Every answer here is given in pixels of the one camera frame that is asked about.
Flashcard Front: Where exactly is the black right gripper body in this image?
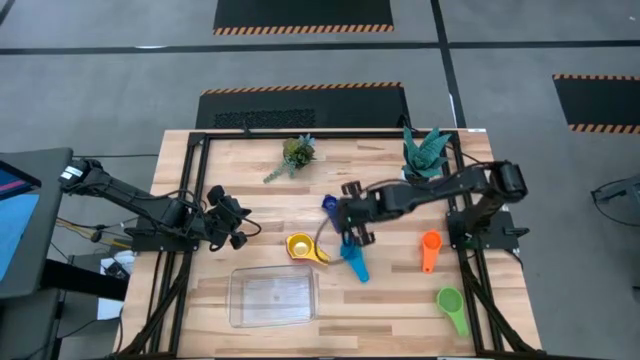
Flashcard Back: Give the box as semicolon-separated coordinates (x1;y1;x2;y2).
339;180;384;247

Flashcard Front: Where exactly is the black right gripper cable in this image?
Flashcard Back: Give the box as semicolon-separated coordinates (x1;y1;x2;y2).
312;219;347;266

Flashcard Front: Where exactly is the dark blue measuring cup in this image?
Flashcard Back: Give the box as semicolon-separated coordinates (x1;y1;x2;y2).
322;194;344;234

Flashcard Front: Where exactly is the black monitor with colourful screen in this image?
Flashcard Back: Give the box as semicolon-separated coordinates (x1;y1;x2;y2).
0;159;43;201

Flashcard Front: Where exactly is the succulent plant in black pot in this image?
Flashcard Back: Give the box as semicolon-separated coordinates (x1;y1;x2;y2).
263;133;317;185

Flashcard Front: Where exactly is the clear plastic basket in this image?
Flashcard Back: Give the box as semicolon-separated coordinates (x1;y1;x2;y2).
228;264;320;329

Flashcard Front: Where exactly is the light blue measuring cup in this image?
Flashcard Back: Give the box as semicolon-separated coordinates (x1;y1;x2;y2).
339;239;371;284

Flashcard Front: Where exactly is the green measuring cup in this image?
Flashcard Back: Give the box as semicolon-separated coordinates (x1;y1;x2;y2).
435;286;470;337

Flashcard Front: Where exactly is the aloe plant in white pot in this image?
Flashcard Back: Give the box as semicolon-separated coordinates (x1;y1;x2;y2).
401;126;453;184

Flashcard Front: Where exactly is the white paper sheet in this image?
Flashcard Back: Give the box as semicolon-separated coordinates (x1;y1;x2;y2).
97;249;137;321

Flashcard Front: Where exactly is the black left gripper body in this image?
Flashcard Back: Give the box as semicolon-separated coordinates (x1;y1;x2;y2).
205;184;249;250

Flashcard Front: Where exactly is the grey side desk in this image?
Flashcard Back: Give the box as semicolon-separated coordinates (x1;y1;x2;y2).
0;147;75;301

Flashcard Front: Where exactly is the orange measuring cup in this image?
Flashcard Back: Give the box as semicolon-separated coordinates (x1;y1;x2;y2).
420;229;444;275

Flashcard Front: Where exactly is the blue panel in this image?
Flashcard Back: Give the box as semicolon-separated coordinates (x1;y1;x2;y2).
0;192;41;282

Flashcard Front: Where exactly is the black mat with striped edge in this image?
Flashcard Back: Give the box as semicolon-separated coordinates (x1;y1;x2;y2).
213;0;395;36
552;73;640;135
194;82;411;130

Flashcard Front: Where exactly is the yellow measuring cup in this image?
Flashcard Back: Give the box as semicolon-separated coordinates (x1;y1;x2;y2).
285;232;332;266

